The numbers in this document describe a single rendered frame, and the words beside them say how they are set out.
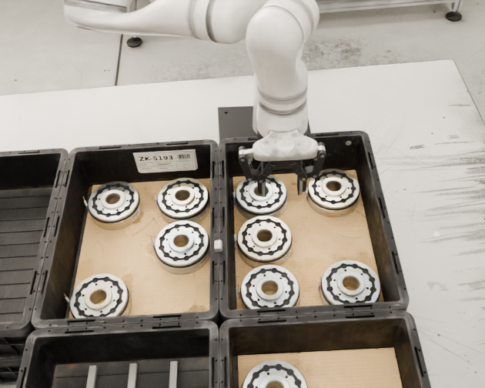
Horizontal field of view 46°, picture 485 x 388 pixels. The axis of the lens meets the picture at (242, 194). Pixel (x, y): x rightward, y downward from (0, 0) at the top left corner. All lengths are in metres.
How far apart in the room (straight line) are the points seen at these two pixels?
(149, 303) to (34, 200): 0.37
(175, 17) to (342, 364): 0.60
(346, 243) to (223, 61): 1.90
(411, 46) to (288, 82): 2.29
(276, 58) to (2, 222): 0.74
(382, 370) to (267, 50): 0.55
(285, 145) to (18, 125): 1.01
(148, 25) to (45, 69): 2.26
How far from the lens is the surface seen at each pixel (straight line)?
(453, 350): 1.18
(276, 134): 0.81
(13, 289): 1.16
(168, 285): 1.07
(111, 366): 1.02
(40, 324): 0.97
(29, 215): 1.25
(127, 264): 1.11
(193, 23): 0.78
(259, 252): 1.05
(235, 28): 0.77
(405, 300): 0.94
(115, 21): 0.86
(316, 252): 1.09
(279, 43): 0.70
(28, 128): 1.65
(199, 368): 0.99
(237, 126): 1.38
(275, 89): 0.77
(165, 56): 2.97
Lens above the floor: 1.73
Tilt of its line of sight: 50 degrees down
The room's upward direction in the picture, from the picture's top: 5 degrees counter-clockwise
